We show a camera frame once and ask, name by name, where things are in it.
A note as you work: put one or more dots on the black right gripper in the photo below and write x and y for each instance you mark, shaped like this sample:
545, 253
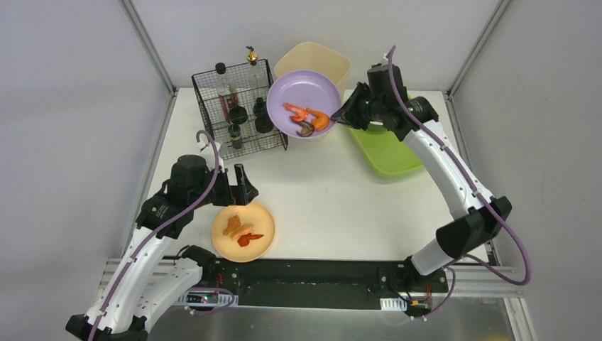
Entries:
359, 106

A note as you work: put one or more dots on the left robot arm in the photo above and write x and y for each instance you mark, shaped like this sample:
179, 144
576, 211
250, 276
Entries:
128, 310

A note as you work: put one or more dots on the orange plate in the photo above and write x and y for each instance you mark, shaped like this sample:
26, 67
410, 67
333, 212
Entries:
257, 215

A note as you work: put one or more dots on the orange chicken drumstick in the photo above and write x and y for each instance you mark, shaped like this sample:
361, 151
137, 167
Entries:
320, 120

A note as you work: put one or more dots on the black wire rack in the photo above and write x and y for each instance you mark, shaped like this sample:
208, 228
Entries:
213, 116

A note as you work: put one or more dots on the orange shrimp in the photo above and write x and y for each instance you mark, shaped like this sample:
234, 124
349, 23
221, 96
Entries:
298, 114

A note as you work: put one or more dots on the red shrimp piece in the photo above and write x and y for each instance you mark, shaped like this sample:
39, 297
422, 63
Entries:
246, 239

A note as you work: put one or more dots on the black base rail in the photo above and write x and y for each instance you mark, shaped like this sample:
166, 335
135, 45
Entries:
289, 283

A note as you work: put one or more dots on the small pepper shaker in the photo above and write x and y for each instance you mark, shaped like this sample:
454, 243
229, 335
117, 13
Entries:
234, 132

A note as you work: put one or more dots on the glossy lid spice jar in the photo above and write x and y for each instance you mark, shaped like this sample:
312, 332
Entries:
260, 108

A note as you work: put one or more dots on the pink sausage slice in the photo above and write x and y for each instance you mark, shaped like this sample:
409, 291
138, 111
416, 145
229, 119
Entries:
244, 229

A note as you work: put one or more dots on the black lid seasoning jar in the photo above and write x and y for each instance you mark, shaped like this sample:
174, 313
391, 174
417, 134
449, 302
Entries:
238, 115

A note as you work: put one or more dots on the cream plastic bin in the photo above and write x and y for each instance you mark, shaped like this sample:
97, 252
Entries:
318, 58

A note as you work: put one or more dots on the green plastic tub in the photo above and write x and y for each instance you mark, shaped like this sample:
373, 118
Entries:
384, 154

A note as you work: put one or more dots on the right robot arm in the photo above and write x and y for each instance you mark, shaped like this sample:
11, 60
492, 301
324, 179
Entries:
476, 211

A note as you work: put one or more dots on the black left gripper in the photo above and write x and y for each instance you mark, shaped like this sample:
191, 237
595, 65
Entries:
230, 191

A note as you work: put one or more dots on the clear glass oil bottle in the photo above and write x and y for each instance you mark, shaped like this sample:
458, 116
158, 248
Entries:
255, 76

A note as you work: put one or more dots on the fried chicken piece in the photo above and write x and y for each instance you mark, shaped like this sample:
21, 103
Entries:
233, 223

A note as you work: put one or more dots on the black lid spice jar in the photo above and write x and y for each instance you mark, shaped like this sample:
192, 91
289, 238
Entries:
264, 126

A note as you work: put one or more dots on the purple plate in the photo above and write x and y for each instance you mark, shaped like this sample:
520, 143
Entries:
305, 89

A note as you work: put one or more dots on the red label sauce bottle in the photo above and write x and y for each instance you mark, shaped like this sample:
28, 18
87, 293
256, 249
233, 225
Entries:
226, 90

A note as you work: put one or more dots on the dark brown shrimp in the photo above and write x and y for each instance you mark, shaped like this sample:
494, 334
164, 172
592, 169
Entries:
306, 129

